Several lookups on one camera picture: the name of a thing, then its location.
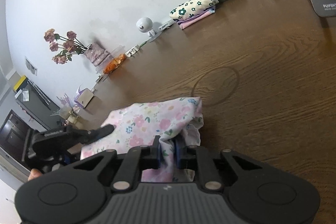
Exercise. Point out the person left hand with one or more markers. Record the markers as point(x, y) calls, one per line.
point(35, 173)

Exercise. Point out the beige small box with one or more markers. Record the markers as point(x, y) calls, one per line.
point(83, 97)

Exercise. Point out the dried pink flower bouquet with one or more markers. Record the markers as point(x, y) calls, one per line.
point(64, 47)

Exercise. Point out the white green flower cloth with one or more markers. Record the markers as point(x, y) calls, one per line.
point(191, 8)

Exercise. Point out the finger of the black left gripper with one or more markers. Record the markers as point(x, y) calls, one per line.
point(86, 137)

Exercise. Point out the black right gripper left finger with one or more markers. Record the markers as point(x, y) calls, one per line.
point(80, 191)

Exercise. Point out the white clip gadget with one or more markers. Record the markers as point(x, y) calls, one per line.
point(132, 51)

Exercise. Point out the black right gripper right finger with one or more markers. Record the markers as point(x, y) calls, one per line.
point(253, 190)

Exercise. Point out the orange snack bag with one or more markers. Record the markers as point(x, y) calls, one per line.
point(114, 64)

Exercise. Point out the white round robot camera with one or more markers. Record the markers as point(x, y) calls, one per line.
point(145, 25)

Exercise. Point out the pink blue mesh garment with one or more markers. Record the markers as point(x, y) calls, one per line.
point(183, 24)

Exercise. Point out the pink floral cloth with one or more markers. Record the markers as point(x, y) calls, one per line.
point(139, 123)

